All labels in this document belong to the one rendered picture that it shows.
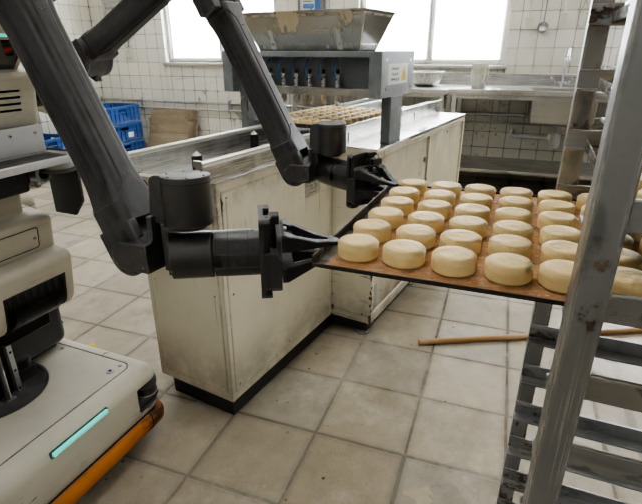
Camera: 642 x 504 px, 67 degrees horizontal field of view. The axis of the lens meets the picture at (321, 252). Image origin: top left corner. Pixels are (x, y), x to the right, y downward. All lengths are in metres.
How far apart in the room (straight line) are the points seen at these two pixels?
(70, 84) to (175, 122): 5.51
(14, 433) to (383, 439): 1.06
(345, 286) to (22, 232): 1.28
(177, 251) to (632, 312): 0.47
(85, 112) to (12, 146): 0.62
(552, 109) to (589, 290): 4.06
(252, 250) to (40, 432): 1.04
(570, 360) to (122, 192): 0.52
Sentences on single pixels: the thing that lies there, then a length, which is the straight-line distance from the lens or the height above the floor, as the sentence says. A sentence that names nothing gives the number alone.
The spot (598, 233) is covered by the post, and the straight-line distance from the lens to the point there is 0.47.
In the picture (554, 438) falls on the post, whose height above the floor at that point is 0.82.
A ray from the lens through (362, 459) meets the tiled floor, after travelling 1.66.
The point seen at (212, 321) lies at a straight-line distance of 1.60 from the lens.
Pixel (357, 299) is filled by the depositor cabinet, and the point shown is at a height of 0.19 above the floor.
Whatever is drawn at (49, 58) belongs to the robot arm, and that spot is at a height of 1.17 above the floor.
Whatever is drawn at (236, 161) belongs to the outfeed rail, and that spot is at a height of 0.88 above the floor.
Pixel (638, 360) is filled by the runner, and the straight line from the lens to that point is 1.04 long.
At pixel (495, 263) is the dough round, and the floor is 0.97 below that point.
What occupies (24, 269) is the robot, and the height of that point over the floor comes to 0.72.
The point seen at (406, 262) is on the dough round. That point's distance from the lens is 0.56.
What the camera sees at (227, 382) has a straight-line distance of 1.70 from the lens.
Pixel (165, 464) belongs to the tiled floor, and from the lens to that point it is 1.71.
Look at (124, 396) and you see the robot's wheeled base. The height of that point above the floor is 0.25.
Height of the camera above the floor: 1.18
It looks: 23 degrees down
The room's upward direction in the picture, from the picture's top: straight up
